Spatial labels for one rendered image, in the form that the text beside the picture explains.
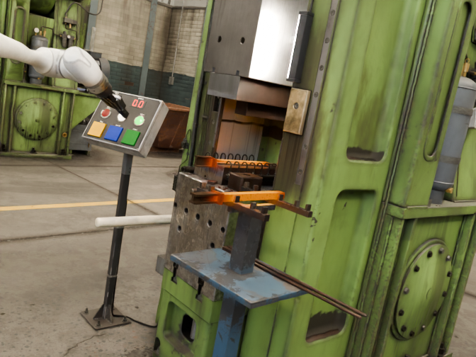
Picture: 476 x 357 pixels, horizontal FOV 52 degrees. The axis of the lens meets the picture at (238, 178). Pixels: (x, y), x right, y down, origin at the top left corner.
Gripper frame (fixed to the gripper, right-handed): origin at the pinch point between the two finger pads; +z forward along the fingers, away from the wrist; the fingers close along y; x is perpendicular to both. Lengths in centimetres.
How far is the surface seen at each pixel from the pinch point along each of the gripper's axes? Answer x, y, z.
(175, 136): 215, -310, 533
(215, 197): -37, 75, -36
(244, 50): 30, 53, -16
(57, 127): 97, -341, 309
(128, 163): -13.3, -7.6, 31.0
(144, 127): 0.8, 4.5, 13.3
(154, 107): 11.8, 4.3, 13.3
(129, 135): -5.5, -0.4, 12.5
